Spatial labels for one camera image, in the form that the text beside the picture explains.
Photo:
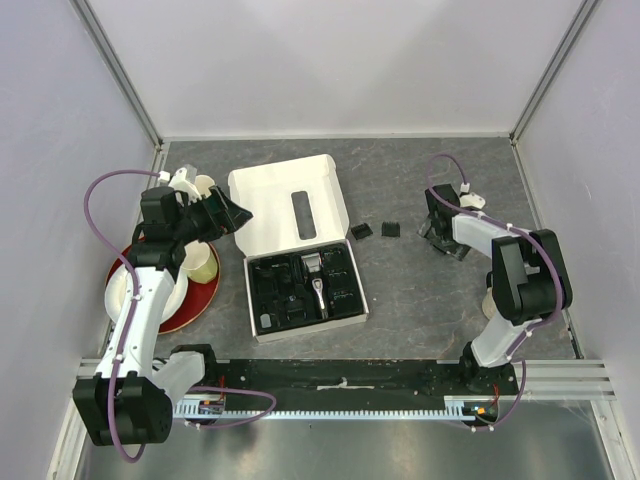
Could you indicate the small white oil bottle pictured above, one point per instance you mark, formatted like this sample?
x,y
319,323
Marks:
x,y
266,321

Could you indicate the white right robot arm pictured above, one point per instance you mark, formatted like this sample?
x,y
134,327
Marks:
x,y
527,268

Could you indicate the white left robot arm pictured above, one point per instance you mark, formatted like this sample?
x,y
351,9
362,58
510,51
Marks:
x,y
126,402

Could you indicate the cream paper cup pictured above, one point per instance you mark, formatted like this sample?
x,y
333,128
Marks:
x,y
200,264
203,185

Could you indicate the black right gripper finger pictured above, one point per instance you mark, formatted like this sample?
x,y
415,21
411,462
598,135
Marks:
x,y
427,227
457,250

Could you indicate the black silver hair clipper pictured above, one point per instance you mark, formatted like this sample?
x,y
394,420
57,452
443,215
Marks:
x,y
313,265

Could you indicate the cream ceramic mug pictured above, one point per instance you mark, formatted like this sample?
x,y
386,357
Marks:
x,y
488,305

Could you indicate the white cardboard box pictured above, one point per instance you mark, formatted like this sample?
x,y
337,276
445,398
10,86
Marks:
x,y
256,188

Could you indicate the black plastic tray insert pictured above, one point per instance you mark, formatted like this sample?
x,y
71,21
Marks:
x,y
275,279

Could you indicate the white plate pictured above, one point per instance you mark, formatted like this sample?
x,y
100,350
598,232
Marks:
x,y
116,289

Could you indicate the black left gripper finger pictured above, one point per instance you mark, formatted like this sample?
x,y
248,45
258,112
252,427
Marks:
x,y
236,216
215,201

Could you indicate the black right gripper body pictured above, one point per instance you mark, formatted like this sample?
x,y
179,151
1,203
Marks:
x,y
440,238

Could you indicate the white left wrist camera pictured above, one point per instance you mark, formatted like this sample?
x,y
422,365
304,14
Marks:
x,y
182,180

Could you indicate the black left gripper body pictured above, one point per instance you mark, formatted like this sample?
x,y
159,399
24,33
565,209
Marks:
x,y
198,222

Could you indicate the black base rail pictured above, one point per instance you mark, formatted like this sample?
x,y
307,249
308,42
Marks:
x,y
430,377

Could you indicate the black comb guard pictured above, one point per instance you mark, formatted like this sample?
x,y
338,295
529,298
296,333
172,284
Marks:
x,y
334,260
391,229
296,312
361,231

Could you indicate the red round plate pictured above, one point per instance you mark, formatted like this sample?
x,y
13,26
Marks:
x,y
197,300

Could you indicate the white slotted cable duct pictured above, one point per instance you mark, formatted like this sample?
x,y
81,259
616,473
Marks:
x,y
335,405

